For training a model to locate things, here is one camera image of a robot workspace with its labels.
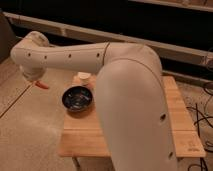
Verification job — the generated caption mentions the white paper cup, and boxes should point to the white paper cup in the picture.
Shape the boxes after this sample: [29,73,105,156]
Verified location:
[77,72,91,86]

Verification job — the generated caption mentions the black floor cables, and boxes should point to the black floor cables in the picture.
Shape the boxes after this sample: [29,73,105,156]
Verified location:
[185,79,213,171]

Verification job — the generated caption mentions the dark blue bowl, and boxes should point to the dark blue bowl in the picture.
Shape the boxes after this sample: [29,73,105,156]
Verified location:
[62,86,93,112]

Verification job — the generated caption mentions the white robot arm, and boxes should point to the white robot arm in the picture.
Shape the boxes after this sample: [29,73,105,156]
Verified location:
[10,31,178,171]

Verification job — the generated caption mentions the wooden table leg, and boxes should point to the wooden table leg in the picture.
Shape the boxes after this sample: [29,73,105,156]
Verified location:
[72,157,81,171]

